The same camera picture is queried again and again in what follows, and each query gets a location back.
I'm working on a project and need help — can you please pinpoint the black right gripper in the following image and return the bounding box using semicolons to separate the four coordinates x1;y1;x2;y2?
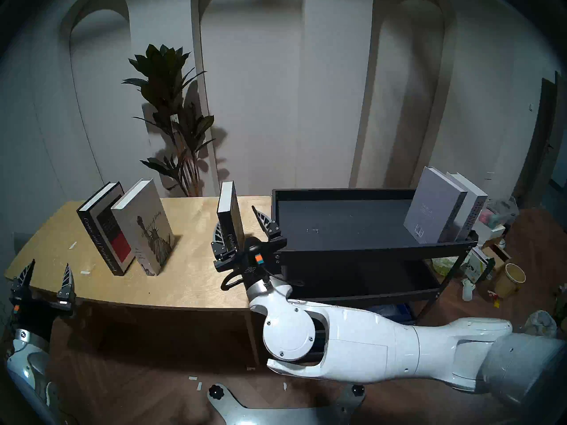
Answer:
211;206;288;288

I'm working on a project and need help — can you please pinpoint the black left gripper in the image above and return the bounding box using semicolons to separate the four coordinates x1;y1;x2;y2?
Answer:
10;259;76;340

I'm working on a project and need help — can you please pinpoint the black Fashion book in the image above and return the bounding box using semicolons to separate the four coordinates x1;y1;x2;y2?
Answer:
217;181;245;254

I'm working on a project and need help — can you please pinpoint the grey Statue of Liberty book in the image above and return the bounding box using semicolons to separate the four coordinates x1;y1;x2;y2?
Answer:
111;178;175;276

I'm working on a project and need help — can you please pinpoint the grey Discontent book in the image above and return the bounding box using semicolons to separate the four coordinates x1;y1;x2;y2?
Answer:
403;166;468;244

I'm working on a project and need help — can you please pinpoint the white Design Hotels Yearbook book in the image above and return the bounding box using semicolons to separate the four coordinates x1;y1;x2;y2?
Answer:
447;172;489;242

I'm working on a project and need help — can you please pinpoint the black three-tier shelf cart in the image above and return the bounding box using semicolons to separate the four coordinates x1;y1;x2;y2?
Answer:
270;189;478;325

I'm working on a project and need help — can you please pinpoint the light wooden table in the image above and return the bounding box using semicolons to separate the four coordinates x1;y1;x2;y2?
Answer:
4;196;272;367

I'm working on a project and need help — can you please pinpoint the black Crime and Punishment book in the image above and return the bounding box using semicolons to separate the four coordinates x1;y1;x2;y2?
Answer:
77;182;136;276

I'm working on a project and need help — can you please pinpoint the blue plastic bin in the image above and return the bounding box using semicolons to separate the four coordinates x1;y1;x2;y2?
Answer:
365;304;412;325

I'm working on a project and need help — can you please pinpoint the tall dark green plant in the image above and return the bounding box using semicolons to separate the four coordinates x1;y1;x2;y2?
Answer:
123;44;217;197

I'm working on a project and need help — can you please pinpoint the light green plastic bag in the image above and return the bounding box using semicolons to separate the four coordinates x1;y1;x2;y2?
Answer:
432;257;463;276

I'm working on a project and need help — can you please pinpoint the green and white carton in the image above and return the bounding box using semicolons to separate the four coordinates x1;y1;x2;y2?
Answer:
465;247;496;284

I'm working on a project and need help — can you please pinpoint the white square box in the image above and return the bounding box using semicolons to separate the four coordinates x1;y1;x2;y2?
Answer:
472;216;506;244

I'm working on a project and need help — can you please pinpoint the brown cardboard box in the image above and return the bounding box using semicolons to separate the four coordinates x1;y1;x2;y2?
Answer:
482;245;510;270

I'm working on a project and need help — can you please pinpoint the clear plastic storage container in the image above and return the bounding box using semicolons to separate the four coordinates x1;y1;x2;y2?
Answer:
481;197;520;228

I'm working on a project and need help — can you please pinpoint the beige round bucket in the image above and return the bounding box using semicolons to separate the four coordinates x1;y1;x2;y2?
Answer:
493;263;527;299

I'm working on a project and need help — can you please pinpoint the white bin with bag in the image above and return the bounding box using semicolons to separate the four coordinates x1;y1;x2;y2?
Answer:
525;310;558;338

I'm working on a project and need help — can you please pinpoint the dark grey door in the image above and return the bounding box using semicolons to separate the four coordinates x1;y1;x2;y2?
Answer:
514;71;567;210

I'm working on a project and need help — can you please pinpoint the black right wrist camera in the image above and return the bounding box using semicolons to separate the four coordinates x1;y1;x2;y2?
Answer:
245;246;267;270

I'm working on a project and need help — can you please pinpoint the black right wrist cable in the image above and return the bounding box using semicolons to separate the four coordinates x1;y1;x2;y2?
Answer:
221;269;306;293

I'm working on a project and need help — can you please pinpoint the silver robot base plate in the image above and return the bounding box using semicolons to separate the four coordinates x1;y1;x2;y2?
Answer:
208;382;366;425

